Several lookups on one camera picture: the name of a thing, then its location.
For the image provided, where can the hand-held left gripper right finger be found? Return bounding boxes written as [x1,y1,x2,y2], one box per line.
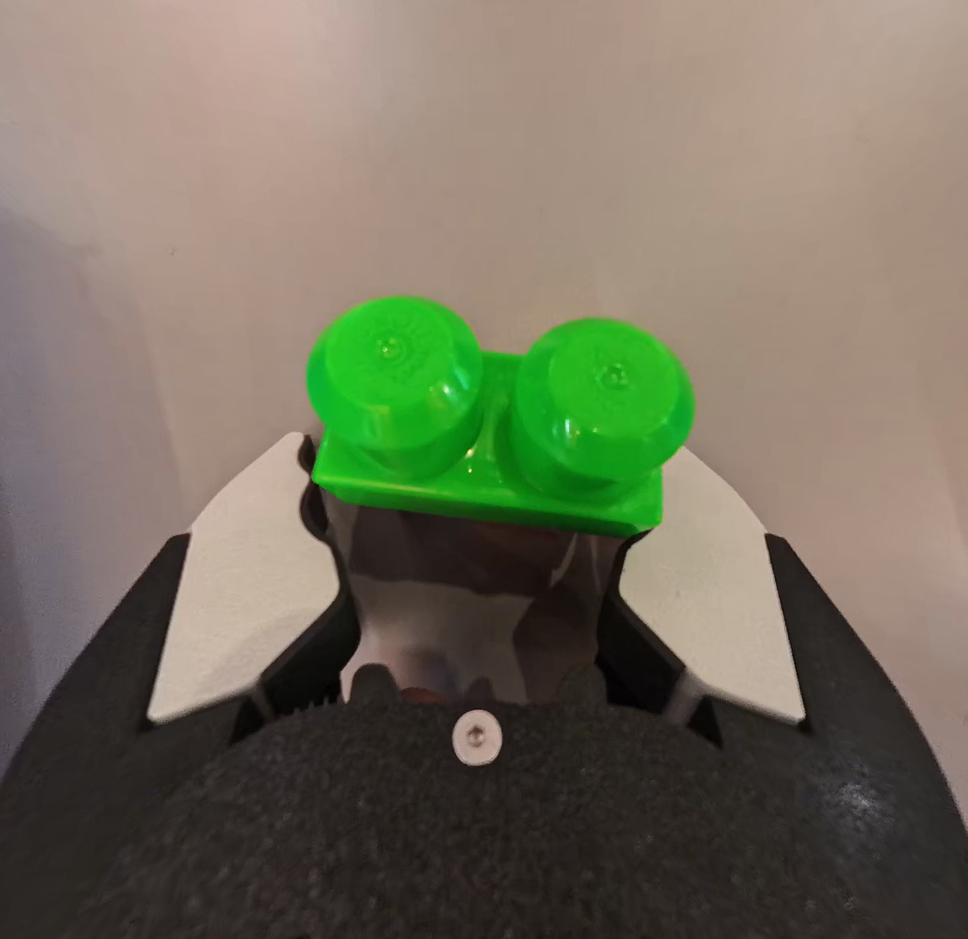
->
[598,448,807,728]

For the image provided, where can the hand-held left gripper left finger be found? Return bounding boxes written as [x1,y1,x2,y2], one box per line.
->
[146,433,352,728]

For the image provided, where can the green double toy block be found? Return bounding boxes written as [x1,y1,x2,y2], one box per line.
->
[303,297,697,539]

